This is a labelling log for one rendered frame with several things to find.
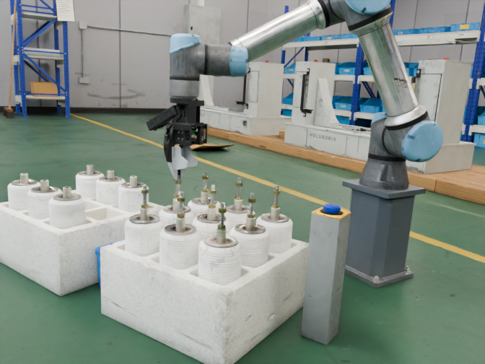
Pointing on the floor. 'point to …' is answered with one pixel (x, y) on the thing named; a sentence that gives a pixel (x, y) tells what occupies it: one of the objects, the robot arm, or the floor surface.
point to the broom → (11, 74)
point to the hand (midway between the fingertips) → (175, 173)
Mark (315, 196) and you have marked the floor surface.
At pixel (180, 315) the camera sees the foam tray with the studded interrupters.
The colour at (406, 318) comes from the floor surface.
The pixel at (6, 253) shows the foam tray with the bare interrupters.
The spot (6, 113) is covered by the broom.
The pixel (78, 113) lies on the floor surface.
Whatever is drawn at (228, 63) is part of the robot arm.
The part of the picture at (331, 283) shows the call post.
